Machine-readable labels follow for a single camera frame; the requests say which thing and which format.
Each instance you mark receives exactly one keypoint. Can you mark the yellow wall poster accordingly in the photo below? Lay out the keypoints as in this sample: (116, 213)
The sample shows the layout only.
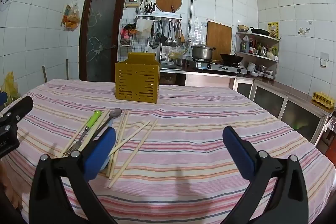
(273, 29)

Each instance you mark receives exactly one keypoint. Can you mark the row of hanging kitchen utensils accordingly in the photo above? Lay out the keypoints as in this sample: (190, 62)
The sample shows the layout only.
(169, 35)

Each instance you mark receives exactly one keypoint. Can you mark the round wooden board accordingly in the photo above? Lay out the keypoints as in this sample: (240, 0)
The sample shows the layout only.
(168, 1)

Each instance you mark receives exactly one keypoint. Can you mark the group of wooden chopsticks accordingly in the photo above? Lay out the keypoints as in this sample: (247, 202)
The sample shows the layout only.
(132, 154)

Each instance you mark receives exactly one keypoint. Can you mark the metal basin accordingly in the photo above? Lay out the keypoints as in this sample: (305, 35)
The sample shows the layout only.
(243, 28)

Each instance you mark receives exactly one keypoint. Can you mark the corner wall shelf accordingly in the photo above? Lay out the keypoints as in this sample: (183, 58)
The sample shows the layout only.
(260, 56)

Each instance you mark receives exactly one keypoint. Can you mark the steel knife cup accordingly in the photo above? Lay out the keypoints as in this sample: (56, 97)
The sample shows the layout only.
(147, 10)

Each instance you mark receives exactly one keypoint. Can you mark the yellow slotted utensil holder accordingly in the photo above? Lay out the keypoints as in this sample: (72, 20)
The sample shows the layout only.
(136, 79)

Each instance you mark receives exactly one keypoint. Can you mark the wooden stick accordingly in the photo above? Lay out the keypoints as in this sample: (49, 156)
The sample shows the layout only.
(45, 74)
(67, 69)

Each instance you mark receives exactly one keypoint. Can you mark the cooking oil bottle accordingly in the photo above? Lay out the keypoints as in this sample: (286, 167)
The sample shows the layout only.
(245, 45)

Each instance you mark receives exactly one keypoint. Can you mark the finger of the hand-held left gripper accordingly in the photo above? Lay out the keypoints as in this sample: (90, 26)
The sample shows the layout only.
(22, 107)
(2, 97)

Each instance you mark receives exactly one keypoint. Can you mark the hanging white plastic bag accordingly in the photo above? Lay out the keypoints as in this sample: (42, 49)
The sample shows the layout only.
(143, 27)

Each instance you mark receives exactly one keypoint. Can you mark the yellow plastic bag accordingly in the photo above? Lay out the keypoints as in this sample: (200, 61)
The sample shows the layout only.
(10, 85)

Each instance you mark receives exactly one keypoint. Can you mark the black wok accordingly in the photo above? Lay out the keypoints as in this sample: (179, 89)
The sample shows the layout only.
(231, 58)

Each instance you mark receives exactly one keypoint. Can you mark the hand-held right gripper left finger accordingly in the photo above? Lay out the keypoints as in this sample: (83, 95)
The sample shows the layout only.
(101, 153)

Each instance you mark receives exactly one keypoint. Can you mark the dark wooden glass door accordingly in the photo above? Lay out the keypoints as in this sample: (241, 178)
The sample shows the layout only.
(99, 37)

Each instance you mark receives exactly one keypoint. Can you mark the stack of white bowls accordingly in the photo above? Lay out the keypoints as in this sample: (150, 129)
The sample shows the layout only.
(253, 67)

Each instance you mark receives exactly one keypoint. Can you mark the yellow egg carton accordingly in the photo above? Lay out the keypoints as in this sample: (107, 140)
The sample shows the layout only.
(323, 100)

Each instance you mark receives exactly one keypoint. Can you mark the steel gas stove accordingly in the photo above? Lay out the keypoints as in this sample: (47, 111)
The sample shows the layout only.
(218, 67)

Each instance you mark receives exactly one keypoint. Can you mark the pink striped tablecloth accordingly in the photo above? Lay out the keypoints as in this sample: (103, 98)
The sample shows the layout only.
(183, 140)

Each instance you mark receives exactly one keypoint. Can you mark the glass-door kitchen cabinets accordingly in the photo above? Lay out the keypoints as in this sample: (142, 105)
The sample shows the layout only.
(273, 103)

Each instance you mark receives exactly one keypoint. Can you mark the rectangular wooden cutting board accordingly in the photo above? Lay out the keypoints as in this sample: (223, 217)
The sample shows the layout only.
(219, 35)

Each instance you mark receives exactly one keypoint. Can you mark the white wall socket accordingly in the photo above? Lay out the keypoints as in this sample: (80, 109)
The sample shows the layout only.
(324, 60)

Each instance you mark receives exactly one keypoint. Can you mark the metal wall utensil rack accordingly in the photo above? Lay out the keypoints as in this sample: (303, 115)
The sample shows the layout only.
(157, 15)

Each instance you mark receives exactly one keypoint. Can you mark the steel cooking pot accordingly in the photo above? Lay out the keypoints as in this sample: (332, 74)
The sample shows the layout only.
(202, 52)

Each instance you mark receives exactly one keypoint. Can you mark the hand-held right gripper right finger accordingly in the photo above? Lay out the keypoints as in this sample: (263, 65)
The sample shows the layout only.
(240, 153)

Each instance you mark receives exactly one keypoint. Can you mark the hanging bag of oranges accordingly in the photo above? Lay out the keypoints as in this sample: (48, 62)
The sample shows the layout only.
(72, 19)

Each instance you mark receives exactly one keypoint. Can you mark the red hanging item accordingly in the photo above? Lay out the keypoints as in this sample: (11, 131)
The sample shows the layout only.
(128, 32)

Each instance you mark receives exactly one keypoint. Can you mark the grey metal spoon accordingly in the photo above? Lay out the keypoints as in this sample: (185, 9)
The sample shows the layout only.
(116, 113)

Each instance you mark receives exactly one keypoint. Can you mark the digital wall controller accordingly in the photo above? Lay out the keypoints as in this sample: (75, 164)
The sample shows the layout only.
(132, 1)

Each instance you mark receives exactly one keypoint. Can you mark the steel kitchen sink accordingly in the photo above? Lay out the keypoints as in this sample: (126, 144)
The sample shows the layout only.
(170, 66)

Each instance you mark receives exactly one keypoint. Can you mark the person's left forearm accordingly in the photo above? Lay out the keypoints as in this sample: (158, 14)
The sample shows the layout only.
(8, 187)

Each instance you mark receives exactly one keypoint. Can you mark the black frying pan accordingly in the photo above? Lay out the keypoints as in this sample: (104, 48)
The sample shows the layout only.
(260, 31)

